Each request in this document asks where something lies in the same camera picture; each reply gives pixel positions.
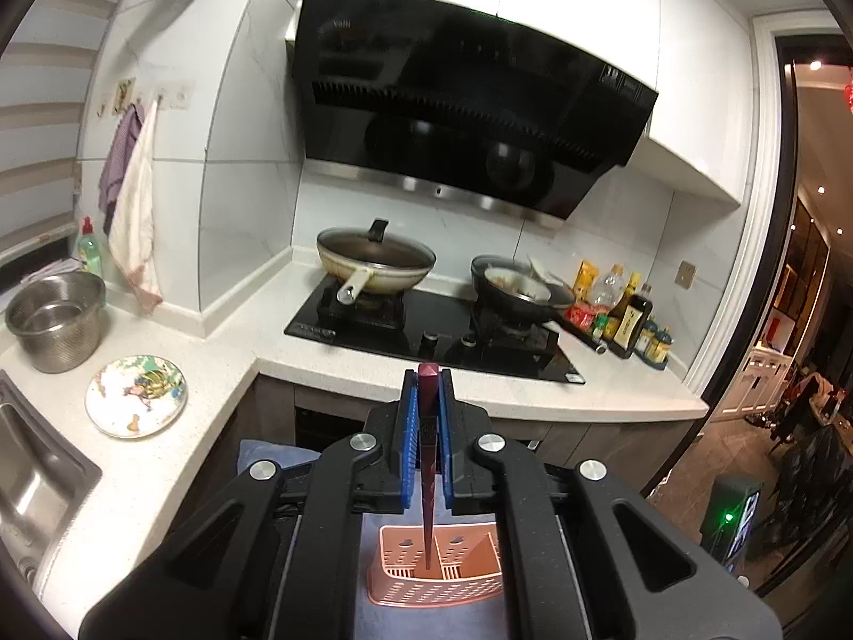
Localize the dark soy sauce bottle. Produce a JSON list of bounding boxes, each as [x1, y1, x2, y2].
[[609, 283, 654, 360]]

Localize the steel sink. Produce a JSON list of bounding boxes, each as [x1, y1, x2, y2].
[[0, 375, 101, 591]]

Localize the black gas stove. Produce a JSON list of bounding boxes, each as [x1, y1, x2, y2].
[[285, 276, 585, 386]]

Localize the decorated ceramic plate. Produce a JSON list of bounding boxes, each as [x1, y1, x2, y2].
[[84, 354, 188, 441]]

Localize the seasoning jar rack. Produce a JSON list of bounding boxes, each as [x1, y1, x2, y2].
[[635, 319, 672, 370]]

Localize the black range hood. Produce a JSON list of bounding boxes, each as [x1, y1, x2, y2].
[[292, 0, 658, 221]]

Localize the white pink hanging towel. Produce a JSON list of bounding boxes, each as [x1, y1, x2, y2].
[[108, 97, 162, 314]]

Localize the green dish soap bottle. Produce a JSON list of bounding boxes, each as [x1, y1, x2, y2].
[[77, 217, 103, 277]]

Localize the clear oil bottle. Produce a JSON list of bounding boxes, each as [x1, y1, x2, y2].
[[587, 265, 625, 315]]

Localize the small green spice bottle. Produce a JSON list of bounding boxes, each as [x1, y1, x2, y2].
[[591, 314, 609, 340]]

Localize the purple hanging cloth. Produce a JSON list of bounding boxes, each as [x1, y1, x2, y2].
[[98, 102, 144, 236]]

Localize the yellow snack bag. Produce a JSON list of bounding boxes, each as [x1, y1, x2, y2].
[[573, 260, 599, 302]]

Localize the wall power outlet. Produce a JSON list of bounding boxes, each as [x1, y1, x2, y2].
[[674, 260, 697, 291]]

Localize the black frying pan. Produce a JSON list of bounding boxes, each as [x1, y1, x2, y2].
[[470, 254, 607, 354]]

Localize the dark maroon chopstick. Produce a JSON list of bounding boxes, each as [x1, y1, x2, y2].
[[418, 363, 439, 569]]

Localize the cream wok with lid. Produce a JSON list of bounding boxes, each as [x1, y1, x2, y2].
[[315, 220, 437, 306]]

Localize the blue-grey plush mat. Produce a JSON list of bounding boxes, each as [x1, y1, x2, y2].
[[238, 439, 509, 638]]

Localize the stainless steel pot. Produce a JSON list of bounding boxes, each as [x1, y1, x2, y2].
[[4, 271, 106, 374]]

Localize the pink perforated utensil basket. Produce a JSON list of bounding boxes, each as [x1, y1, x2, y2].
[[366, 523, 503, 610]]

